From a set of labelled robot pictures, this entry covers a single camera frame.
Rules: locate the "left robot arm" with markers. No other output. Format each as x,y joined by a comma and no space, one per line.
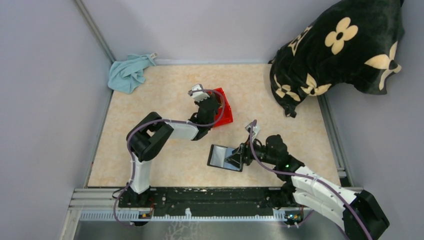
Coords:
146,140

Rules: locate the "red plastic bin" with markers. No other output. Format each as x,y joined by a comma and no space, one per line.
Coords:
224,115

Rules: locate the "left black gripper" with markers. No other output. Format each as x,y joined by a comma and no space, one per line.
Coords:
212,97

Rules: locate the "black leather card holder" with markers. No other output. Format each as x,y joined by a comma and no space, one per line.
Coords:
216,158

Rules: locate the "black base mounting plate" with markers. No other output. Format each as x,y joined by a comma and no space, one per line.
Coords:
218,202

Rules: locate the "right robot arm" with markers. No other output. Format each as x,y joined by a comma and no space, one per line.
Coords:
357,214

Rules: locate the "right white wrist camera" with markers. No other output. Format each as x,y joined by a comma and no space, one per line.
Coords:
253,128

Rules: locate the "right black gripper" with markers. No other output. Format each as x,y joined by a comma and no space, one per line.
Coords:
245,149

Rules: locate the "light blue cloth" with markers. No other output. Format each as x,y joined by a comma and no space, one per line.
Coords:
125,76

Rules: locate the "aluminium front rail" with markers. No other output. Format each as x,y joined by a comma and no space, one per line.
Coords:
98,204

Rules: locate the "black floral blanket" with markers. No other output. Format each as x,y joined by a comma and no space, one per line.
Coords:
352,42

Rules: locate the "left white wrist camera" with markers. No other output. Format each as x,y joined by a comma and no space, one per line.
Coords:
198,93

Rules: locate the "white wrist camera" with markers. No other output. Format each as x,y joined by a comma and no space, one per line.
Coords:
253,128
198,93

